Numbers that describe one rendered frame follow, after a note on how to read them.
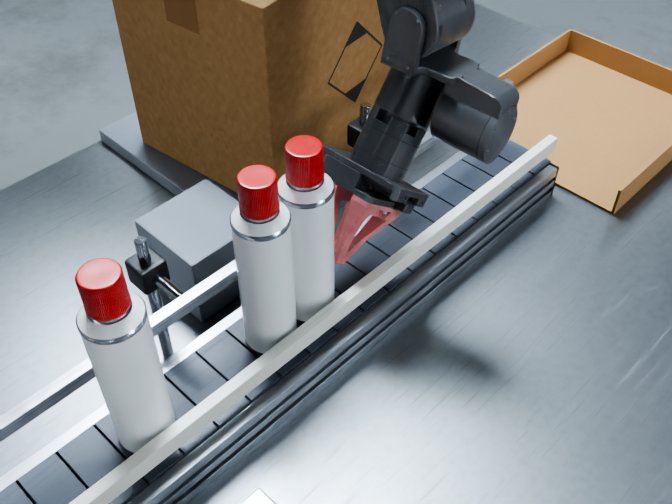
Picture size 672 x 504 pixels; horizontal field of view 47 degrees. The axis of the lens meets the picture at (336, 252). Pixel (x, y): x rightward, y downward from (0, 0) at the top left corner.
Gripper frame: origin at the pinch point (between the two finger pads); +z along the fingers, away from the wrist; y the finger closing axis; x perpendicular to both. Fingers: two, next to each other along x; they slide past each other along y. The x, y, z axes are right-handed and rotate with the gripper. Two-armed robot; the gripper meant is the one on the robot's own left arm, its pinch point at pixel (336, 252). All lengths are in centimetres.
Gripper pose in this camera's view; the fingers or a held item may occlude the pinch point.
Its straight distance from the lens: 77.1
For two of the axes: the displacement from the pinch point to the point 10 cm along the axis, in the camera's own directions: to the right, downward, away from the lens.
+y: 7.2, 4.7, -5.1
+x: 5.5, 0.5, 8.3
